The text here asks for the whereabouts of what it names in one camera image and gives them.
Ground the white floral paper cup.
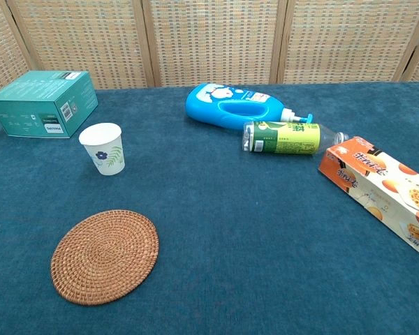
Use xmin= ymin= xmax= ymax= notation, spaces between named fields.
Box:
xmin=78 ymin=122 xmax=126 ymax=177

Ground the round woven rattan coaster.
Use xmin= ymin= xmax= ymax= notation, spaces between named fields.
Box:
xmin=50 ymin=209 xmax=160 ymax=307

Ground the orange egg roll box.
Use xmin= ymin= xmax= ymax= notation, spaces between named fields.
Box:
xmin=318 ymin=135 xmax=419 ymax=263

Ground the teal cardboard box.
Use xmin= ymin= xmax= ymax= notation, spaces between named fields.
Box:
xmin=0 ymin=70 xmax=99 ymax=139

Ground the blue felt table cover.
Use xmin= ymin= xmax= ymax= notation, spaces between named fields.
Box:
xmin=0 ymin=81 xmax=419 ymax=335

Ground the blue cartoon pump bottle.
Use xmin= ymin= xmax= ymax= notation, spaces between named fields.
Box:
xmin=184 ymin=82 xmax=315 ymax=131

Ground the green tea plastic bottle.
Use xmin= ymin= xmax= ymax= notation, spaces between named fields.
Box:
xmin=242 ymin=120 xmax=350 ymax=156

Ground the woven bamboo folding screen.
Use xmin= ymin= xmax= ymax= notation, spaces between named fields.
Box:
xmin=0 ymin=0 xmax=419 ymax=96

